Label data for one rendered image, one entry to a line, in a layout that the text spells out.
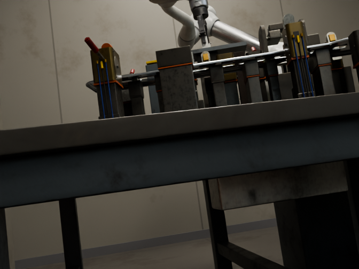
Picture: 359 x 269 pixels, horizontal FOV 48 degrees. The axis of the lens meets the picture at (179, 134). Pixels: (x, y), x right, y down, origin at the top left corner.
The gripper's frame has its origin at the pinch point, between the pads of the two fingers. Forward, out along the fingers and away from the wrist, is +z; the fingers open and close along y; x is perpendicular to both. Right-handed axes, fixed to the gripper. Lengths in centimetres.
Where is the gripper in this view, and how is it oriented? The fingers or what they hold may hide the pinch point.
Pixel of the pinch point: (207, 49)
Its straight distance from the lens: 197.3
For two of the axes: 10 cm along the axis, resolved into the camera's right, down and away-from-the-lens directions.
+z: 1.6, 9.8, -1.3
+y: -2.2, -0.9, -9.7
